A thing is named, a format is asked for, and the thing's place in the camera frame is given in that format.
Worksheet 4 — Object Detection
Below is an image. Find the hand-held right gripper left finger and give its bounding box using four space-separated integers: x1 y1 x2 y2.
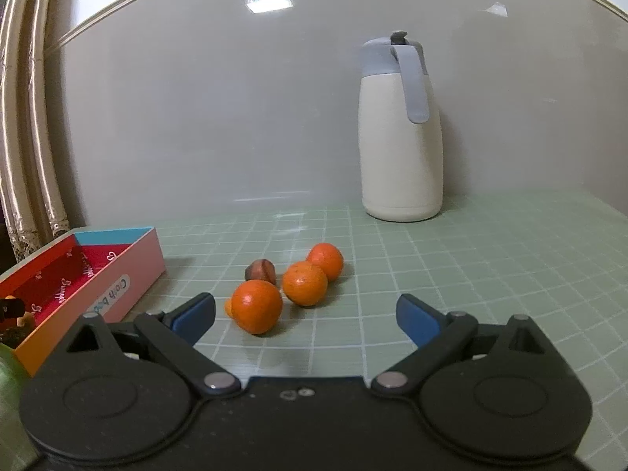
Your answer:
61 292 242 398

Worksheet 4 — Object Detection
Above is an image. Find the green grid mat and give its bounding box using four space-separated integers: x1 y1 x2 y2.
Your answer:
0 191 628 457

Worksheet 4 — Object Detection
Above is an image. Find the colourful cardboard box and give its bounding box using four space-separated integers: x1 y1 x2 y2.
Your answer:
0 227 166 452

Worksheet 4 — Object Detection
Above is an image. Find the brown round fruit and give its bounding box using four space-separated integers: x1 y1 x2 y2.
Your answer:
245 259 276 285

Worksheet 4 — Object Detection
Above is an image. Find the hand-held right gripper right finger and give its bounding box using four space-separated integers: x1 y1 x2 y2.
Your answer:
370 293 560 399

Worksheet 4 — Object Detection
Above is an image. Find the beige satin curtain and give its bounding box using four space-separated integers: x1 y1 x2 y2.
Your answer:
0 0 86 263

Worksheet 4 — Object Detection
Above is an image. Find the mandarin orange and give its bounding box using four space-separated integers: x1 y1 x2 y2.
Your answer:
281 261 329 308
306 243 344 283
230 279 284 336

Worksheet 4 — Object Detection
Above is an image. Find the cream thermos jug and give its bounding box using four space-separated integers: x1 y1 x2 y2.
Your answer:
356 31 445 223

